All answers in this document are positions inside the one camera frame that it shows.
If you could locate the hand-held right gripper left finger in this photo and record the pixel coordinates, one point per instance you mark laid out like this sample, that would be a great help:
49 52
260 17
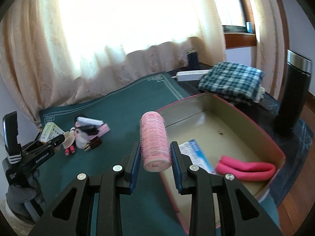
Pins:
136 162

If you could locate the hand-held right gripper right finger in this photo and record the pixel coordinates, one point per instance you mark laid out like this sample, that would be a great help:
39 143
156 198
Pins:
175 162

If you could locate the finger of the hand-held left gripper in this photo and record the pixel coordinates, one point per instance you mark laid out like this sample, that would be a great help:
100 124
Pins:
55 141

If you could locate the yellow-green cardboard box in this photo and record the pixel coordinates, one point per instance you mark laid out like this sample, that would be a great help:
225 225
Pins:
50 130

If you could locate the large pink hair roller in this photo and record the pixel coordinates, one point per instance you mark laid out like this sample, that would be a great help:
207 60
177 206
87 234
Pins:
155 140

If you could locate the person's left hand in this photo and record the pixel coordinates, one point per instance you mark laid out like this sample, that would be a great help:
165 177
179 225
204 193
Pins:
24 196

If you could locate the blue and white tissue packet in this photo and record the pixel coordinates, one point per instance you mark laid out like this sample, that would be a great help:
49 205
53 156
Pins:
196 154

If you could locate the gold lipstick tube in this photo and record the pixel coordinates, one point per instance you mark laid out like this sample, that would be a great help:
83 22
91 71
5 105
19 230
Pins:
92 144

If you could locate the white folded cloth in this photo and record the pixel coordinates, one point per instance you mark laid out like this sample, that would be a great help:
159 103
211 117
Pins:
89 122

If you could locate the pink cardboard box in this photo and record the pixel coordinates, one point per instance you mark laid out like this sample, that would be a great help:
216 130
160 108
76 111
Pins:
102 130

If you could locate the green table mat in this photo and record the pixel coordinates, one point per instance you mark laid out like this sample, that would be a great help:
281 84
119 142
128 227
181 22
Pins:
118 103

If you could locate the pink foam curler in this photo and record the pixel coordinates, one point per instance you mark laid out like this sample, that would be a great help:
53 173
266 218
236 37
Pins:
246 168

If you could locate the white power strip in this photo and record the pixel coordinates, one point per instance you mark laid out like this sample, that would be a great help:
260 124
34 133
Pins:
192 75

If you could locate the cream lace curtain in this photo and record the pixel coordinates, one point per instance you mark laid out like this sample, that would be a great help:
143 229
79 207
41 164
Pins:
49 41
270 41

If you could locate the green plaid cloth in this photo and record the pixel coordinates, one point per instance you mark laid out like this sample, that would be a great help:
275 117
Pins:
231 78

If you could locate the black thermos bottle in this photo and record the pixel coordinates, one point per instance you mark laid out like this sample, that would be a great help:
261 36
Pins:
292 95

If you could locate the small blue cup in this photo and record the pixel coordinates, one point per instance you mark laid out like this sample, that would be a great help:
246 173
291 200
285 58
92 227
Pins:
249 27

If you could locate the wooden window frame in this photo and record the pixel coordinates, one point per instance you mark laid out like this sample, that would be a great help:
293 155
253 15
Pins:
240 40

